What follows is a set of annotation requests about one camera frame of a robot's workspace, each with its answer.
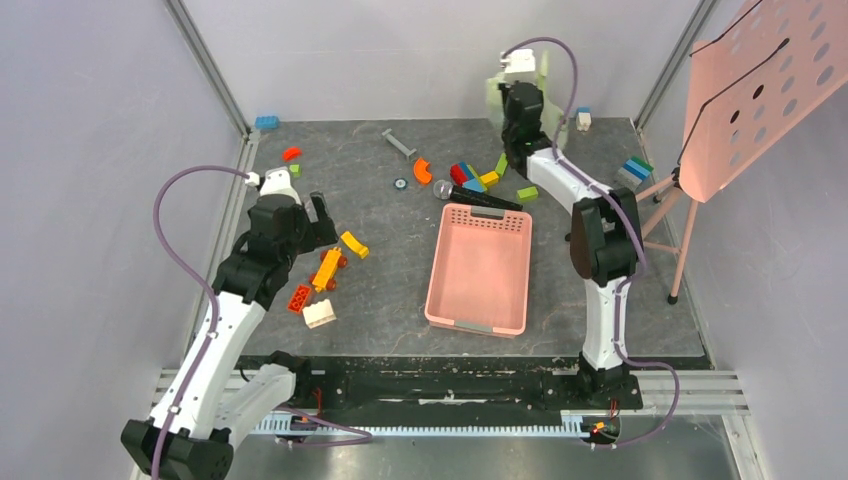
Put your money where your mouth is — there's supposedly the green avocado plastic bag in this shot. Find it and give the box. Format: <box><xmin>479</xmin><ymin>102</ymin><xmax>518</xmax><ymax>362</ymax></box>
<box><xmin>484</xmin><ymin>48</ymin><xmax>569</xmax><ymax>150</ymax></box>

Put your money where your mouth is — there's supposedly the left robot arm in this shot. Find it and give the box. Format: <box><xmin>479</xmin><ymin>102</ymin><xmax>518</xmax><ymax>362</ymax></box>
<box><xmin>121</xmin><ymin>192</ymin><xmax>339</xmax><ymax>479</ymax></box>

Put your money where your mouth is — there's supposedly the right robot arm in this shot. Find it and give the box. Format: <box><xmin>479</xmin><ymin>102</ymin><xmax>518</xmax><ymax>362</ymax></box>
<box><xmin>497</xmin><ymin>81</ymin><xmax>645</xmax><ymax>408</ymax></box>

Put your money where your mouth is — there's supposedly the long green block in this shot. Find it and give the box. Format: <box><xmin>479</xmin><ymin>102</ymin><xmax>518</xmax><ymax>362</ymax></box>
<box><xmin>494</xmin><ymin>153</ymin><xmax>509</xmax><ymax>178</ymax></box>

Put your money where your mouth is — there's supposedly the yellow small block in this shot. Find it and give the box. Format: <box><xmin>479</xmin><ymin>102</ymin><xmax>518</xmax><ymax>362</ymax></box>
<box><xmin>479</xmin><ymin>171</ymin><xmax>501</xmax><ymax>189</ymax></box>

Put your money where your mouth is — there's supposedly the short green block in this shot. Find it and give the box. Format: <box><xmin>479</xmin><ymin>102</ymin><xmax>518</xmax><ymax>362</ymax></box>
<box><xmin>516</xmin><ymin>186</ymin><xmax>539</xmax><ymax>204</ymax></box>

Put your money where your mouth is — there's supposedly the orange toy car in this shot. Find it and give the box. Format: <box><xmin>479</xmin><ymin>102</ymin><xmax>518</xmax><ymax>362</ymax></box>
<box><xmin>310</xmin><ymin>247</ymin><xmax>348</xmax><ymax>293</ymax></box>

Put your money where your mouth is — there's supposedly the white blue small brick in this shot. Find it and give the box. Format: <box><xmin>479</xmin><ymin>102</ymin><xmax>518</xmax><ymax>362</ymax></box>
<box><xmin>575</xmin><ymin>107</ymin><xmax>592</xmax><ymax>132</ymax></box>

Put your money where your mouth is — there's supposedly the orange red brick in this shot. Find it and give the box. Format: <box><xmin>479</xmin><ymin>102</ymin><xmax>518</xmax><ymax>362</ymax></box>
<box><xmin>287</xmin><ymin>284</ymin><xmax>312</xmax><ymax>314</ymax></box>

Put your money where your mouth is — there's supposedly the red blue brick stack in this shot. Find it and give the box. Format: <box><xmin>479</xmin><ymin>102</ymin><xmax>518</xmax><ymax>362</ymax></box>
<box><xmin>450</xmin><ymin>162</ymin><xmax>487</xmax><ymax>193</ymax></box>

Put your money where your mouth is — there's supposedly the red arch block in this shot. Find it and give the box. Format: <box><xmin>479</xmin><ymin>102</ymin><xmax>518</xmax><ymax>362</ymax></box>
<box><xmin>281</xmin><ymin>147</ymin><xmax>302</xmax><ymax>163</ymax></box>

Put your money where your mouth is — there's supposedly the yellow curved block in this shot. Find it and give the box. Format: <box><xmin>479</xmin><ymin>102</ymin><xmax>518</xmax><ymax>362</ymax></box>
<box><xmin>340</xmin><ymin>231</ymin><xmax>370</xmax><ymax>259</ymax></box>

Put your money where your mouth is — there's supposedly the white large brick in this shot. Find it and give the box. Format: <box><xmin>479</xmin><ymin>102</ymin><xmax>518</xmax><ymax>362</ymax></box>
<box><xmin>302</xmin><ymin>299</ymin><xmax>337</xmax><ymax>329</ymax></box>

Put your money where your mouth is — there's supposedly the black microphone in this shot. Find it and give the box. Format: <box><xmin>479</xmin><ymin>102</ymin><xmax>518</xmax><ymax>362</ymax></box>
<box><xmin>433</xmin><ymin>180</ymin><xmax>523</xmax><ymax>211</ymax></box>

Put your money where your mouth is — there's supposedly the orange curved track piece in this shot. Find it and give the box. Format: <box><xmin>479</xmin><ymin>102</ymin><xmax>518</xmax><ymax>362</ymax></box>
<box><xmin>413</xmin><ymin>157</ymin><xmax>433</xmax><ymax>185</ymax></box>

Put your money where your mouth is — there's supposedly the grey blue green brick stack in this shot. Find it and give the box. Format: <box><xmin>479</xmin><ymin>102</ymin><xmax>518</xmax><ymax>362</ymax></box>
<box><xmin>614</xmin><ymin>156</ymin><xmax>654</xmax><ymax>190</ymax></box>

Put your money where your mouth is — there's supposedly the pink plastic basket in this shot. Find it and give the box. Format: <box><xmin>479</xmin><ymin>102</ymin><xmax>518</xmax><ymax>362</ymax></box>
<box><xmin>424</xmin><ymin>203</ymin><xmax>533</xmax><ymax>338</ymax></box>

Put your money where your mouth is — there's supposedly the pink music stand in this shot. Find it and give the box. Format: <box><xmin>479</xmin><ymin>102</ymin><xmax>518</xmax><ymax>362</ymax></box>
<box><xmin>637</xmin><ymin>0</ymin><xmax>847</xmax><ymax>305</ymax></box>

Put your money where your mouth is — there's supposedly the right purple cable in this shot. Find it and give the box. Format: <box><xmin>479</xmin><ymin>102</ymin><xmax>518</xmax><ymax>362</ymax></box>
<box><xmin>503</xmin><ymin>36</ymin><xmax>681</xmax><ymax>450</ymax></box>

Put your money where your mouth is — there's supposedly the purple cable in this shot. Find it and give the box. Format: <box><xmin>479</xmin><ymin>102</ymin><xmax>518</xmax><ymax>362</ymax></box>
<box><xmin>503</xmin><ymin>36</ymin><xmax>681</xmax><ymax>450</ymax></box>
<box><xmin>150</xmin><ymin>165</ymin><xmax>374</xmax><ymax>480</ymax></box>

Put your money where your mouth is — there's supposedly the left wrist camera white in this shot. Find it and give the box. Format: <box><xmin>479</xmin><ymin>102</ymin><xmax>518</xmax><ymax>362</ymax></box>
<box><xmin>244</xmin><ymin>167</ymin><xmax>301</xmax><ymax>204</ymax></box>

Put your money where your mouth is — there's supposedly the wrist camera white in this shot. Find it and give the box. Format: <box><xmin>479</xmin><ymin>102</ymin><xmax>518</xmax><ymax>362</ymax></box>
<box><xmin>500</xmin><ymin>48</ymin><xmax>537</xmax><ymax>77</ymax></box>
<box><xmin>244</xmin><ymin>167</ymin><xmax>301</xmax><ymax>204</ymax></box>

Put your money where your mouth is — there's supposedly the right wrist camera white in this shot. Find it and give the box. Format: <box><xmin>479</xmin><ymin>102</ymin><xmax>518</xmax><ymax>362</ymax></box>
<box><xmin>500</xmin><ymin>48</ymin><xmax>537</xmax><ymax>77</ymax></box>

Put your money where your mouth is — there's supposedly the blue brick at wall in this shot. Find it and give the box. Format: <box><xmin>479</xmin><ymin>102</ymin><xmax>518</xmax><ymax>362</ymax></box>
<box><xmin>254</xmin><ymin>115</ymin><xmax>279</xmax><ymax>131</ymax></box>

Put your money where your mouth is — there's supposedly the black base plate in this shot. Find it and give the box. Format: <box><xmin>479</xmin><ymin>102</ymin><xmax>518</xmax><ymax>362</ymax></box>
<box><xmin>291</xmin><ymin>356</ymin><xmax>644</xmax><ymax>410</ymax></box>

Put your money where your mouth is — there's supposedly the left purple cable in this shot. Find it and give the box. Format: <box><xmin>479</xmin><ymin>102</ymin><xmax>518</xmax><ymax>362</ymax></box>
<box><xmin>150</xmin><ymin>165</ymin><xmax>374</xmax><ymax>480</ymax></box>

